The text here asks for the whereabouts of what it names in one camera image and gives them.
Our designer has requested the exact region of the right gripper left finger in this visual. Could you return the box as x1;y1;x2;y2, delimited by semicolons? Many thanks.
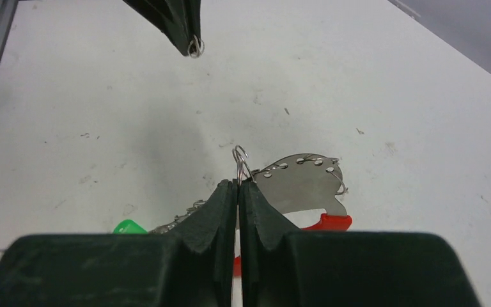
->
0;180;237;306

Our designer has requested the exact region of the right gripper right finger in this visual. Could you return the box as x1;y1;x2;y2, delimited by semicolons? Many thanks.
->
238;182;480;306

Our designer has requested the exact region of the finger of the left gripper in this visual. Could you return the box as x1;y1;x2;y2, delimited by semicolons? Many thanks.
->
125;0;202;56

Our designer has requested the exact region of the small silver split ring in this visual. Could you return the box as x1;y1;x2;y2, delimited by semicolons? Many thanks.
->
187;36;205;59

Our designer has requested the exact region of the green key tag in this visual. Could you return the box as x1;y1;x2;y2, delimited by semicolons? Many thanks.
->
113;219;148;234

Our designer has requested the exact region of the red-handled metal key holder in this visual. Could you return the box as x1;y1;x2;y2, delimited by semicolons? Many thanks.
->
148;145;353;278

